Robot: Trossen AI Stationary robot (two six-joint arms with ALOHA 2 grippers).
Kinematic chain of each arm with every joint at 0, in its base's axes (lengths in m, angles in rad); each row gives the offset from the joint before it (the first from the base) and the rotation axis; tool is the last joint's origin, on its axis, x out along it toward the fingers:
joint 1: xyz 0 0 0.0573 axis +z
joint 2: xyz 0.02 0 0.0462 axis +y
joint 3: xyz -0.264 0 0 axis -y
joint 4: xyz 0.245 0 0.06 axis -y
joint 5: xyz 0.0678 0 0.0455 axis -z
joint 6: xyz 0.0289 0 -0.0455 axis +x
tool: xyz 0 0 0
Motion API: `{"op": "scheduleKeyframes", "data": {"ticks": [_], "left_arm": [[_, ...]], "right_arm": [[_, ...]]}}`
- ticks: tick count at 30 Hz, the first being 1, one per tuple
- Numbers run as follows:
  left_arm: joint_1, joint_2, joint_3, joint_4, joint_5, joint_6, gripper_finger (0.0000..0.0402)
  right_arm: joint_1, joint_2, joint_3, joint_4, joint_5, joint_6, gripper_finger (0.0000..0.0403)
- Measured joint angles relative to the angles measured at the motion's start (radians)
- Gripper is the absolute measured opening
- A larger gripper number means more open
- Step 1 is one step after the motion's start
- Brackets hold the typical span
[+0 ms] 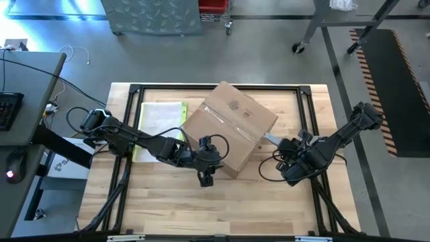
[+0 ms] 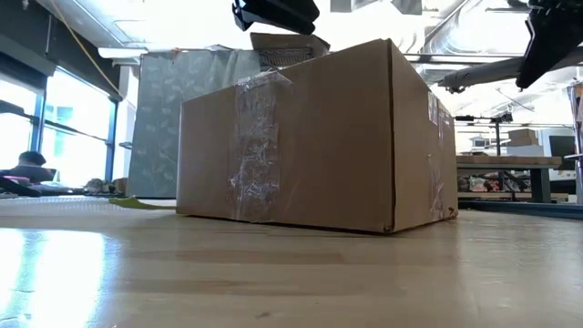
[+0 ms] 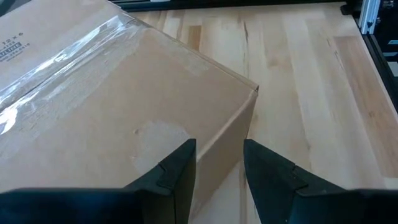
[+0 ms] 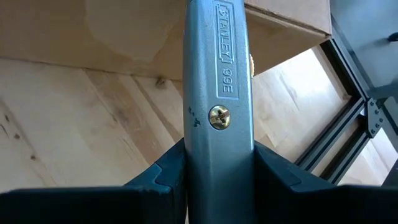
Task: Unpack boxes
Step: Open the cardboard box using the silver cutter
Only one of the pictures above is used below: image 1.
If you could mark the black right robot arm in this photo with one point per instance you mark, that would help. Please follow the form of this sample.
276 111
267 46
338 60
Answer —
352 127

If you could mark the black mat with striped edge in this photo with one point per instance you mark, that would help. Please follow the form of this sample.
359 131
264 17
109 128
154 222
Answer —
393 87

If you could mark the white box with logo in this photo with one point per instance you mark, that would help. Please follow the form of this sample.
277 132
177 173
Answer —
67 164

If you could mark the grey desk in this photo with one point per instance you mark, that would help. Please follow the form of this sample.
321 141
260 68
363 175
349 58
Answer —
27 77

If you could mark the grey rolling table frame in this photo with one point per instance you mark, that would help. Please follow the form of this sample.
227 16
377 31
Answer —
322 20

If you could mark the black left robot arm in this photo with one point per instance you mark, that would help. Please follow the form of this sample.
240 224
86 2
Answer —
134 139

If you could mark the white cloth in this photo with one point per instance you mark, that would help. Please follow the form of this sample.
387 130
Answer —
342 4

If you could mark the grey utility knife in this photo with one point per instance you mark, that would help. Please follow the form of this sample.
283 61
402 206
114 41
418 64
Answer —
270 138

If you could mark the grey leaf-patterned partition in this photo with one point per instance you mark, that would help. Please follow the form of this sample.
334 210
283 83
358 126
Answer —
151 15

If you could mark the black keyboard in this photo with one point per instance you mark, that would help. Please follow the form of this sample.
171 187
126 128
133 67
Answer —
8 111

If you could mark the black computer mouse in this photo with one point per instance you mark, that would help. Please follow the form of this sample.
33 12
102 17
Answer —
15 166

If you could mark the clear pouch with green edge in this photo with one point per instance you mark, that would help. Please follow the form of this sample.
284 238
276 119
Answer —
158 117

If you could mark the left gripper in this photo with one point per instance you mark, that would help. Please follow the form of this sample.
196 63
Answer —
203 158

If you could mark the white power strip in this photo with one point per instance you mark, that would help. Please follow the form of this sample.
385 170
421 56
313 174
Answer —
51 108

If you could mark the brown taped cardboard box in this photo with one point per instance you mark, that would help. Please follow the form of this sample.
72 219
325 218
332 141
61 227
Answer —
231 124

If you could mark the black aluminium table frame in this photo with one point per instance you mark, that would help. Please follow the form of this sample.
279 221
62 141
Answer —
124 188

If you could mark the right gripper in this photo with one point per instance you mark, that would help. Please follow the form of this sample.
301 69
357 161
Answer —
302 158

